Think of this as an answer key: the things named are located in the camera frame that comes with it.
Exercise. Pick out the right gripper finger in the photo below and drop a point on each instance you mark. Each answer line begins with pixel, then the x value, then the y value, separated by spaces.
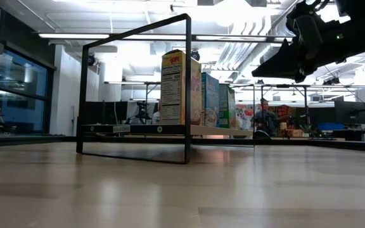
pixel 284 60
pixel 287 72

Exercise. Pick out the green cereal box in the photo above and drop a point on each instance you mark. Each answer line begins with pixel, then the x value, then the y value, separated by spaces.
pixel 227 107

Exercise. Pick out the blue cereal box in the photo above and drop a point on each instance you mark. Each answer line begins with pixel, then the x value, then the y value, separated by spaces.
pixel 211 101

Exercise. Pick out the yellow cereal box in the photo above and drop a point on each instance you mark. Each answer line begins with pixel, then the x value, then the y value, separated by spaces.
pixel 173 95

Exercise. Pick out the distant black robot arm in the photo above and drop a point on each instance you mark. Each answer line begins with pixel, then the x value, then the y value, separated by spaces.
pixel 142 112

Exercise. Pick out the dark floral print panel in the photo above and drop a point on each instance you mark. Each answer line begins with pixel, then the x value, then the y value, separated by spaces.
pixel 285 112

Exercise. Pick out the black track light cluster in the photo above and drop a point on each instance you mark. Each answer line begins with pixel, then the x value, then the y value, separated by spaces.
pixel 331 81

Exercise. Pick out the black monitor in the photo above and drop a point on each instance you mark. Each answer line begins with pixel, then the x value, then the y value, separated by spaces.
pixel 95 112
pixel 116 112
pixel 350 112
pixel 322 115

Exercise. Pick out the potted green plant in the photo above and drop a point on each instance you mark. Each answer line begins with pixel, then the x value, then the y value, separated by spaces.
pixel 305 128

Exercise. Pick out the fruit print panel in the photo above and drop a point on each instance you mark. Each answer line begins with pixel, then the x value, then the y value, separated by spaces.
pixel 245 115

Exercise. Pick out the brown cardboard box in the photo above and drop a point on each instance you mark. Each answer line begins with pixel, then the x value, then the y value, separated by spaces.
pixel 296 133

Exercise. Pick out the blue bin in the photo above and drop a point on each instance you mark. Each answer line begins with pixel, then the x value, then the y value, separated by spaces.
pixel 329 126

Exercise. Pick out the black ceiling spotlight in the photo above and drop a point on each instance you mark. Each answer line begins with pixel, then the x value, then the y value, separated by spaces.
pixel 195 56
pixel 91 60

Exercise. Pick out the long ceiling light strip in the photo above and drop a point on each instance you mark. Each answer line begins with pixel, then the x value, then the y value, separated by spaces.
pixel 74 35

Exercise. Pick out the large glass window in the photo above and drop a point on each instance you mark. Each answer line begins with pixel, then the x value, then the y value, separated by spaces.
pixel 21 76

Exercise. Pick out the silver ventilation duct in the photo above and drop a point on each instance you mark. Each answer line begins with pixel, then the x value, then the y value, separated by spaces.
pixel 276 52

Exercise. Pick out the black rig frame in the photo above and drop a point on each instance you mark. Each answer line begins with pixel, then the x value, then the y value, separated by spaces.
pixel 284 85
pixel 131 83

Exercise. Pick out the wooden shelf black metal frame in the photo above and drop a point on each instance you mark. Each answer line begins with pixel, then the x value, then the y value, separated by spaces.
pixel 144 129

